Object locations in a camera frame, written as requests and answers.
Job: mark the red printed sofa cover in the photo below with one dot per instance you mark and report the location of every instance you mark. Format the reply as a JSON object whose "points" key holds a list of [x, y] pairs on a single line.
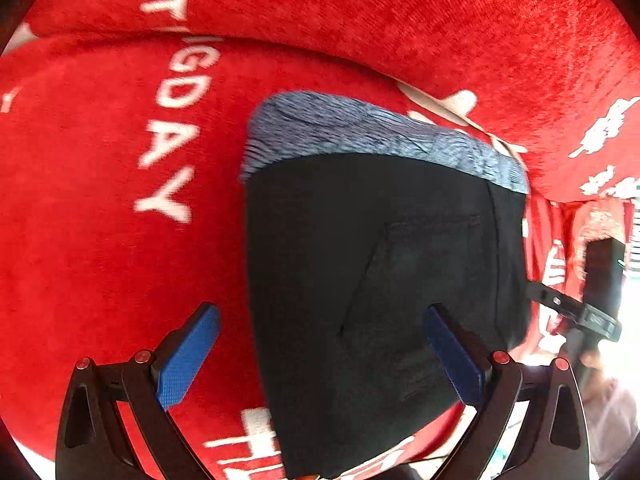
{"points": [[100, 185]]}

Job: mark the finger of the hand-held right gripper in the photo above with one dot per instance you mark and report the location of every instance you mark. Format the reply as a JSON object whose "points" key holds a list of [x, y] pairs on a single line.
{"points": [[555, 301]]}

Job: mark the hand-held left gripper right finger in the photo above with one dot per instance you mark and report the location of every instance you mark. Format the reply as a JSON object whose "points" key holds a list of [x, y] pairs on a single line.
{"points": [[450, 355]]}

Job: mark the person's right hand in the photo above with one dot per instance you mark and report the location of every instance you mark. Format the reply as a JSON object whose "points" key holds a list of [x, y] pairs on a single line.
{"points": [[596, 362]]}

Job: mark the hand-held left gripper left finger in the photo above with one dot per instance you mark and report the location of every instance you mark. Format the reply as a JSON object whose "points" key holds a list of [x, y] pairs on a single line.
{"points": [[190, 355]]}

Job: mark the black pants blue-grey waistband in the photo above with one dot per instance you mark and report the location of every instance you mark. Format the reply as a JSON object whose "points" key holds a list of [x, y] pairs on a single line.
{"points": [[375, 270]]}

